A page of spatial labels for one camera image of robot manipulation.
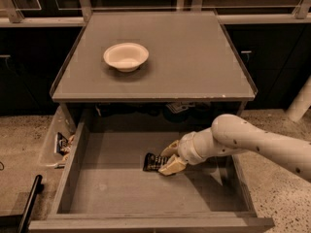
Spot black bar handle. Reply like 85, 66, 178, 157
17, 175, 44, 233

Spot grey counter cabinet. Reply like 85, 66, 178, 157
49, 11, 259, 134

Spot white paper bowl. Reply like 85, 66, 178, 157
103, 43, 149, 72

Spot black rxbar chocolate wrapper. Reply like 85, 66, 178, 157
143, 153, 168, 172

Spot open grey top drawer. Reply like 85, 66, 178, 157
29, 110, 274, 233

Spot snack packets in bin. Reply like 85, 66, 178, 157
54, 132, 75, 161

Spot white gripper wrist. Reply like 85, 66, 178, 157
158, 132, 205, 176

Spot metal railing frame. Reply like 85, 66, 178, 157
0, 0, 311, 26

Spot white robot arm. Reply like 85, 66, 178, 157
158, 114, 311, 182

